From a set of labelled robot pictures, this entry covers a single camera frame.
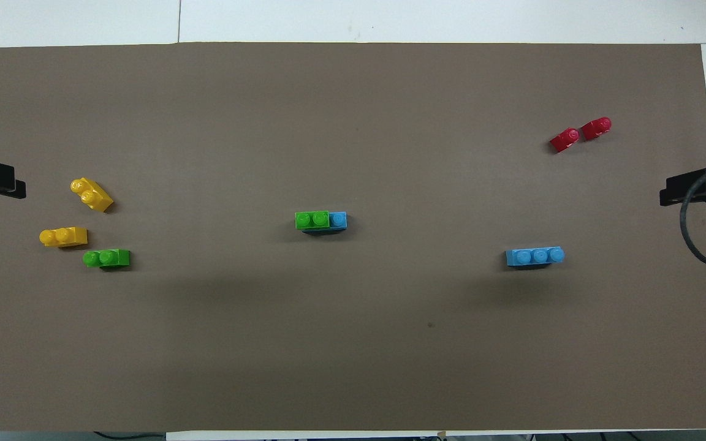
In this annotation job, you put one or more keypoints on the red one-stud block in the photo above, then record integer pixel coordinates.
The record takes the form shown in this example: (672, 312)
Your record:
(595, 128)
(565, 140)

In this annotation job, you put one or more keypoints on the green two-stud block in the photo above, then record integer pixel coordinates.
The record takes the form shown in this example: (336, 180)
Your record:
(108, 258)
(312, 220)

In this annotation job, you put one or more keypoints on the blue three-stud block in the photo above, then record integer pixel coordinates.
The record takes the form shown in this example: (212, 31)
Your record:
(339, 220)
(535, 257)

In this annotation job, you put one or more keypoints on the brown paper mat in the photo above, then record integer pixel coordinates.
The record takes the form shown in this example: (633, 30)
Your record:
(353, 337)

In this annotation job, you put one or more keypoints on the yellow two-stud block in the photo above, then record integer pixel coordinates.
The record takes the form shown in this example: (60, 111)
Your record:
(64, 236)
(92, 195)

